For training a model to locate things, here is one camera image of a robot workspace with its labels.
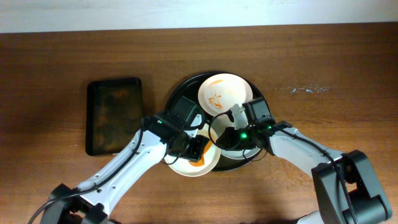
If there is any rectangular black tray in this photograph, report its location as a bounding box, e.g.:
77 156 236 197
85 77 143 156

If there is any cream white plate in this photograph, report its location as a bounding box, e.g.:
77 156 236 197
165 124 221 177

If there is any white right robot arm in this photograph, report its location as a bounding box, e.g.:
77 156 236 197
216 121 392 224

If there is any round black tray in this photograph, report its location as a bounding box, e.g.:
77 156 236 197
165 71 267 172

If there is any green and orange sponge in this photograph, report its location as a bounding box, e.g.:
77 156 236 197
188 142 213 167

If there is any pinkish plate with sauce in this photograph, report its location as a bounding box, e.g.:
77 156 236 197
198 73 253 116

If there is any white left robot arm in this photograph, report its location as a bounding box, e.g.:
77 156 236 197
37 111 208 223

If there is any grey-white plate with sauce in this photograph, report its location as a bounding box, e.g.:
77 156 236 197
211 114 261 160

